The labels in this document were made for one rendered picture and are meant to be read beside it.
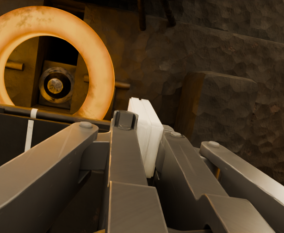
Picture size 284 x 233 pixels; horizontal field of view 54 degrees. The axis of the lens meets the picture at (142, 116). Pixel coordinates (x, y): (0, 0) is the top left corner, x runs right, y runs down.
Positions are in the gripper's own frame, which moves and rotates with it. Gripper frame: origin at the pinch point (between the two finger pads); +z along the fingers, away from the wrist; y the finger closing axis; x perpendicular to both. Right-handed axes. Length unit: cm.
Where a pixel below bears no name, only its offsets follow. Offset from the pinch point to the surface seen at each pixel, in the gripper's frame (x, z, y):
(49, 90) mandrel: -4.0, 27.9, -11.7
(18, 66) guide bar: -0.7, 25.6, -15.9
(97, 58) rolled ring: 2.8, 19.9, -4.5
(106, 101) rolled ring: -2.4, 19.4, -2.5
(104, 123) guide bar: -4.8, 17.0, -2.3
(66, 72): -0.9, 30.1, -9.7
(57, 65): -0.1, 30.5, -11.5
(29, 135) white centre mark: -7.5, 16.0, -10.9
